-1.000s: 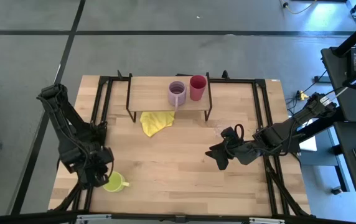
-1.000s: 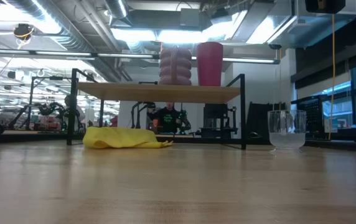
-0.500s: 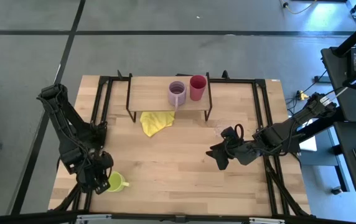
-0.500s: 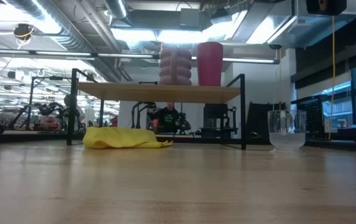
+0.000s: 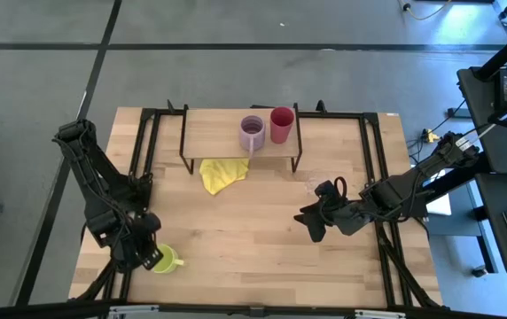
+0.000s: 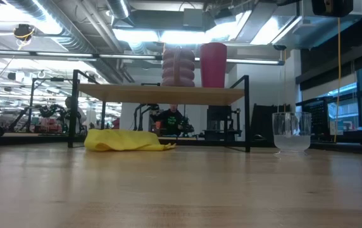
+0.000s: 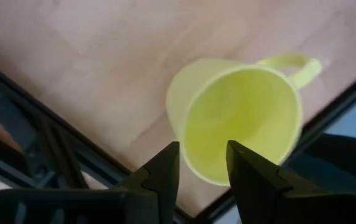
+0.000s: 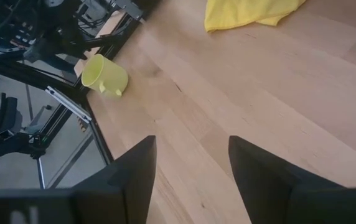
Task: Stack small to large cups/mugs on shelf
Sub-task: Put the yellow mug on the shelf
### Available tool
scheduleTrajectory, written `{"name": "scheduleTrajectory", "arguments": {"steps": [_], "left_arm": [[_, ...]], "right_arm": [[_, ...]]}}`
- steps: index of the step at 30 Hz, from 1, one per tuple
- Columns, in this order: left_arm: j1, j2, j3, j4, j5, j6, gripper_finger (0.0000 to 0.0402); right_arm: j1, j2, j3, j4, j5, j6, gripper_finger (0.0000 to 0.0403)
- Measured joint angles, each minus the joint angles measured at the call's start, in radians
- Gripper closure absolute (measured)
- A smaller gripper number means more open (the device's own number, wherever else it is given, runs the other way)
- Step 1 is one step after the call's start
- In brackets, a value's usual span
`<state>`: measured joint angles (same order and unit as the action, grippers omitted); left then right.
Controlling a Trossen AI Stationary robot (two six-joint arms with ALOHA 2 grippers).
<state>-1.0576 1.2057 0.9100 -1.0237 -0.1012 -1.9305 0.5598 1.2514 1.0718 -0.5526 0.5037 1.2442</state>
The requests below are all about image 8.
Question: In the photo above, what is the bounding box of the black aluminium table frame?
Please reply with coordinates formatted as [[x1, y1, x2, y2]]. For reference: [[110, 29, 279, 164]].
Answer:
[[0, 0, 145, 190]]

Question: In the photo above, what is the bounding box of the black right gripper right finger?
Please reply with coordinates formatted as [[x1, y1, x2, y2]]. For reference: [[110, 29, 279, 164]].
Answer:
[[228, 136, 353, 224]]

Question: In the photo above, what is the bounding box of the yellow cloth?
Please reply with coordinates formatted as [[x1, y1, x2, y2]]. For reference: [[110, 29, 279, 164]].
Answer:
[[204, 0, 307, 33]]

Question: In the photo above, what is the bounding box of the yellow-green mug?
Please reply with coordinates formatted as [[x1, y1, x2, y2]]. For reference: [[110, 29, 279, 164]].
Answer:
[[81, 54, 129, 98]]

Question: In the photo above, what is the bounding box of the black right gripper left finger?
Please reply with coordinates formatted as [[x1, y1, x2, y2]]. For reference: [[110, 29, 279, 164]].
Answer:
[[72, 135, 157, 224]]

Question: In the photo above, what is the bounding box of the black office chair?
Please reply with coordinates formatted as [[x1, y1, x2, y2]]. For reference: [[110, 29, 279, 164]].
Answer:
[[0, 92, 47, 160]]

